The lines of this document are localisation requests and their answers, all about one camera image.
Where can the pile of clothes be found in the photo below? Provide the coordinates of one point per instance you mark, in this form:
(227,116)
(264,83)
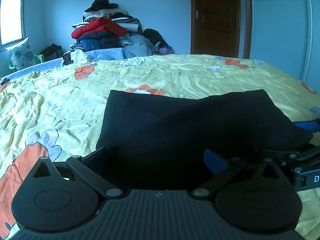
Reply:
(107,26)

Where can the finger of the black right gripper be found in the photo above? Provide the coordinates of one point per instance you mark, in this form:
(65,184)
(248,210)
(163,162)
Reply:
(309,157)
(312,125)

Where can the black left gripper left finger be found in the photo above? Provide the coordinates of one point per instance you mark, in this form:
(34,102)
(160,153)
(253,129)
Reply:
(60,196)

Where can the black bag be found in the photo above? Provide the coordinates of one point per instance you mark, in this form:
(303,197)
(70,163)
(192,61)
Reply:
(52,52)

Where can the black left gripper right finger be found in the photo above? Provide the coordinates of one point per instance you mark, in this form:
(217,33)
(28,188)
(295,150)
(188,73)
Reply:
(250,194)

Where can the black pants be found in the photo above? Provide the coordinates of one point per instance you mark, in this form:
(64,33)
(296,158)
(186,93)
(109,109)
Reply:
(158,136)

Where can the green plastic chair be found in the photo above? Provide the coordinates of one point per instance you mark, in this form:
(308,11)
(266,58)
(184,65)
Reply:
(37,60)

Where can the yellow carrot print bedsheet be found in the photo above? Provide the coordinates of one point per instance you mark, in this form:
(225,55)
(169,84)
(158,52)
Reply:
(57,111)

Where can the brown wooden door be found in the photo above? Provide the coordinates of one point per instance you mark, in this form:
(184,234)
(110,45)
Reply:
(221,27)

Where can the floral pillow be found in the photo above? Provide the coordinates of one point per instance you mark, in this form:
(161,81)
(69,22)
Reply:
(20,53)

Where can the white wardrobe sliding door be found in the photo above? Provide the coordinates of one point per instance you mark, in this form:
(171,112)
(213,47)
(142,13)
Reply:
(286,35)

